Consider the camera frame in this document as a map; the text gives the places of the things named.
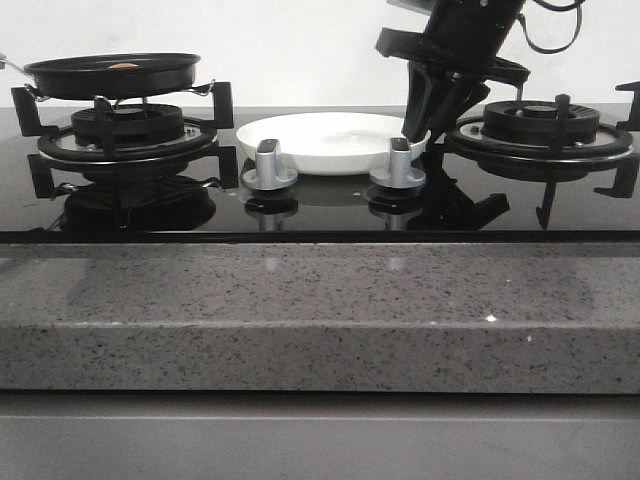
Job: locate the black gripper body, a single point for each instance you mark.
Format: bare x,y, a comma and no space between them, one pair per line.
460,36

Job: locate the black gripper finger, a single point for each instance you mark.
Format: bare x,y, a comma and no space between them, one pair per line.
427,91
450,100

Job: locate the white ceramic plate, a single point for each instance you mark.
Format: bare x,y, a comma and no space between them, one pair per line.
325,143

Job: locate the black frying pan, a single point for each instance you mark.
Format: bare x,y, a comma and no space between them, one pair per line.
85,77

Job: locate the fried egg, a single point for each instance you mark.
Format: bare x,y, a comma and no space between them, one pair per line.
123,65

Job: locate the right black gas burner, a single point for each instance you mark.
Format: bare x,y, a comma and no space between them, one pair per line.
536,122

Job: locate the black gas burner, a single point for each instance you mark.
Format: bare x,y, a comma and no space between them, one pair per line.
536,122
132,125

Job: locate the silver right stove knob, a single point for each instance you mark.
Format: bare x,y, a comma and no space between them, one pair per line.
398,172

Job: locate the silver stove knob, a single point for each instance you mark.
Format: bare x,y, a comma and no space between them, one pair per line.
398,172
270,173

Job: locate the right black pan support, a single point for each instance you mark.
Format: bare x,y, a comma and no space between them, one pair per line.
550,150

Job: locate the black pan support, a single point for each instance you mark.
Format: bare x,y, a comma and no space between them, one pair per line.
550,150
58,150

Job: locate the silver left stove knob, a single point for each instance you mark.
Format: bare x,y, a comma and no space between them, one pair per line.
270,173

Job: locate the black glass cooktop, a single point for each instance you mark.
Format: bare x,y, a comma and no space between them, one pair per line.
203,201

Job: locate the left black gas burner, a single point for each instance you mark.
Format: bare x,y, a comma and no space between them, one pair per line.
132,125

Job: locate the left black pan support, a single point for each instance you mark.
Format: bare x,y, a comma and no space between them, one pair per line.
58,150

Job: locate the grey cabinet drawer front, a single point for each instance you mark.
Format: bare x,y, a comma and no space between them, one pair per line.
318,436

